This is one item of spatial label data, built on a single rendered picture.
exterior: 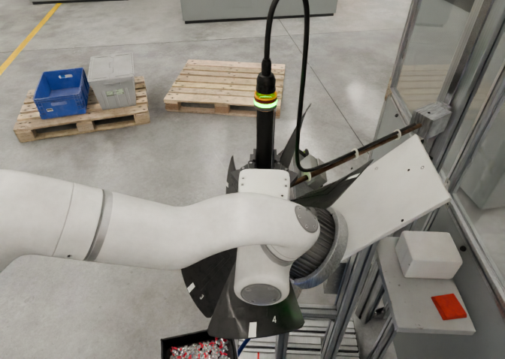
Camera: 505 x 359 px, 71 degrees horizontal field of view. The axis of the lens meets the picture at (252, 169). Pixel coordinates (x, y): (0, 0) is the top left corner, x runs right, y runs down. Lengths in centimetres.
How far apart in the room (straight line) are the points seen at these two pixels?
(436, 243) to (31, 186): 122
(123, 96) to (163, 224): 326
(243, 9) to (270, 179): 572
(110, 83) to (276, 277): 322
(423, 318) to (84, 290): 188
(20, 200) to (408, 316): 114
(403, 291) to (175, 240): 101
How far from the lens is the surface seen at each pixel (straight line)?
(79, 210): 44
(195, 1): 622
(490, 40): 118
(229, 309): 87
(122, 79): 358
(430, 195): 97
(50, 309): 249
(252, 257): 54
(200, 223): 48
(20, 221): 44
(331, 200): 73
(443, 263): 135
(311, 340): 206
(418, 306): 134
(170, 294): 229
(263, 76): 65
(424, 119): 118
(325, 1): 661
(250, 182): 67
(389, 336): 176
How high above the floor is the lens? 195
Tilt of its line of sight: 41 degrees down
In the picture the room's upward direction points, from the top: straight up
